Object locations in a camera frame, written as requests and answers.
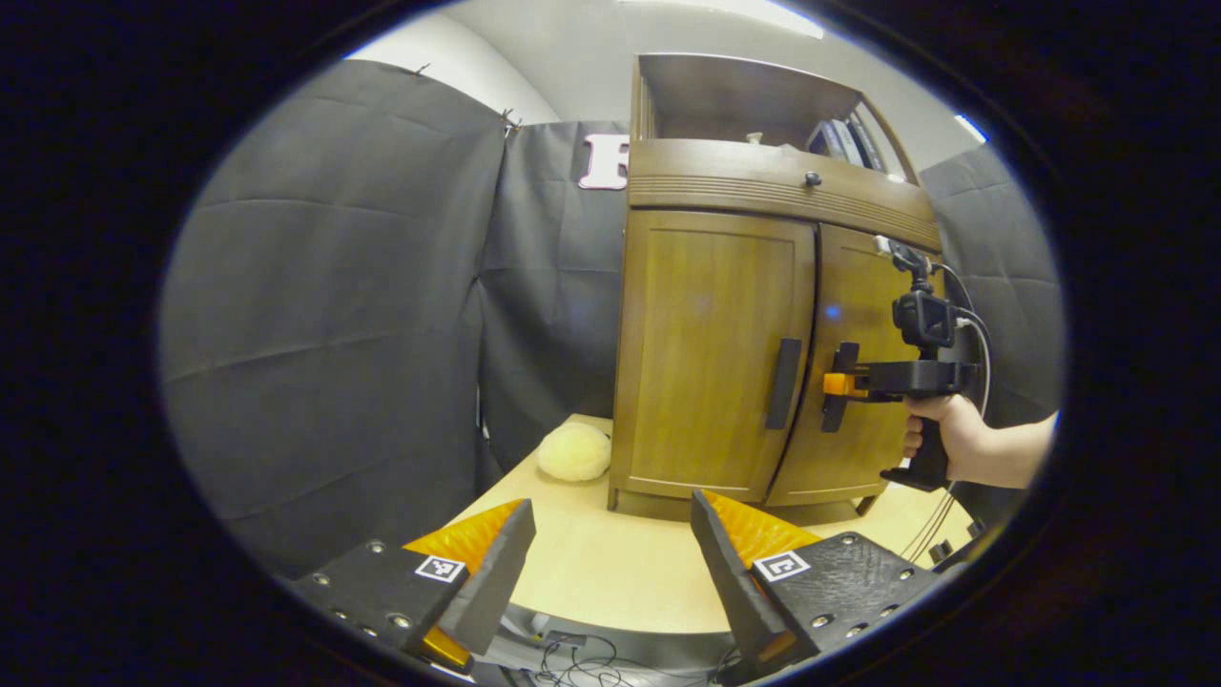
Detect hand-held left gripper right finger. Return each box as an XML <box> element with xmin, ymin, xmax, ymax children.
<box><xmin>689</xmin><ymin>489</ymin><xmax>945</xmax><ymax>683</ymax></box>

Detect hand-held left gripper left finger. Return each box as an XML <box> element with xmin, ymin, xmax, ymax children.
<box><xmin>286</xmin><ymin>498</ymin><xmax>537</xmax><ymax>669</ymax></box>

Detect black door handle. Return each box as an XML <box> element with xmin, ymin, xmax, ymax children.
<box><xmin>765</xmin><ymin>338</ymin><xmax>804</xmax><ymax>431</ymax></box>
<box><xmin>821</xmin><ymin>342</ymin><xmax>860</xmax><ymax>433</ymax></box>

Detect wooden shoe cabinet door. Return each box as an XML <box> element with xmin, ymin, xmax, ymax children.
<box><xmin>610</xmin><ymin>210</ymin><xmax>818</xmax><ymax>504</ymax></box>
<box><xmin>766</xmin><ymin>224</ymin><xmax>945</xmax><ymax>509</ymax></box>

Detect wooden double-door shoe cabinet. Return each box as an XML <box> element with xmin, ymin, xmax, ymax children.
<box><xmin>608</xmin><ymin>52</ymin><xmax>945</xmax><ymax>526</ymax></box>

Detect wooden cabinet drawer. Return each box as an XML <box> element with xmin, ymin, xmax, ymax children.
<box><xmin>627</xmin><ymin>139</ymin><xmax>943</xmax><ymax>254</ymax></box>

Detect cream fluffy ball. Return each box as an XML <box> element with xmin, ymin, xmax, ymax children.
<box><xmin>537</xmin><ymin>422</ymin><xmax>612</xmax><ymax>483</ymax></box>

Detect black and white gripper cable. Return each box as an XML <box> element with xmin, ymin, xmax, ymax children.
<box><xmin>901</xmin><ymin>262</ymin><xmax>995</xmax><ymax>564</ymax></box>

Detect tangled black floor cables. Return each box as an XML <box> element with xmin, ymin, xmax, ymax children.
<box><xmin>529</xmin><ymin>630</ymin><xmax>745</xmax><ymax>687</ymax></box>

